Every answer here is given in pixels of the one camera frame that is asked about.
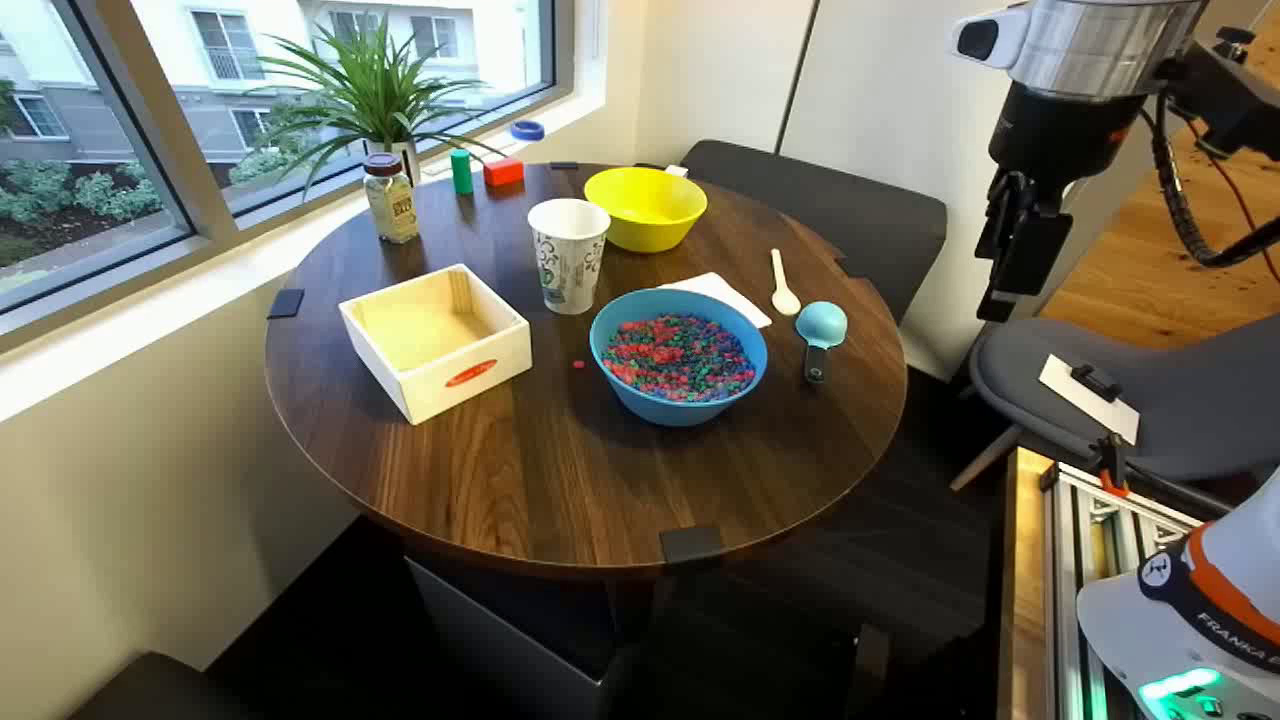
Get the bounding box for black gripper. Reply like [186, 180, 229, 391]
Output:
[973, 81, 1142, 323]

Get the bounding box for blue plastic scoop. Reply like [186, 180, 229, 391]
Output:
[793, 295, 851, 361]

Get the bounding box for white card with clip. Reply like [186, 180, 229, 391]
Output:
[1037, 353, 1142, 446]

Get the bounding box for dark grey chair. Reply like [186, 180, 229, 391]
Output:
[679, 135, 953, 323]

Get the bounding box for white plastic spoon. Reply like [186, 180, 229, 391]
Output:
[764, 244, 804, 320]

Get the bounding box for white paper napkin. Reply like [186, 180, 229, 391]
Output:
[657, 267, 776, 333]

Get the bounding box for colourful beads heap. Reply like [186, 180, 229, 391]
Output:
[599, 313, 760, 408]

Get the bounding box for yellow bowl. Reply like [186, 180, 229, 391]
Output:
[580, 163, 712, 255]

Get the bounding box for blue bowl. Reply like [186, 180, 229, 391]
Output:
[584, 285, 776, 430]

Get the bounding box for patterned white paper cup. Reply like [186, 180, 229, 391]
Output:
[523, 195, 617, 320]

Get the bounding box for red block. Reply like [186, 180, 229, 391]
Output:
[478, 155, 529, 195]

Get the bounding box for white wooden box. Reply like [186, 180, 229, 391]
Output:
[337, 258, 537, 428]

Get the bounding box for labelled glass jar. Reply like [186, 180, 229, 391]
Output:
[359, 139, 422, 246]

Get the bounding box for green potted plant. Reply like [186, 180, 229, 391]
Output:
[243, 14, 505, 190]

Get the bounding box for dark seat cushion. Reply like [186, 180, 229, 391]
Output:
[73, 646, 257, 720]

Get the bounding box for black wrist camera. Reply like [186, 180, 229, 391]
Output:
[1156, 40, 1280, 161]

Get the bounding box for aluminium frame stand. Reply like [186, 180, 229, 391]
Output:
[995, 442, 1203, 720]

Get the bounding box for dark table pedestal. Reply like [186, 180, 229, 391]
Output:
[404, 550, 633, 720]

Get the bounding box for window with grey frame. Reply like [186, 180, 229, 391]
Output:
[0, 0, 611, 354]

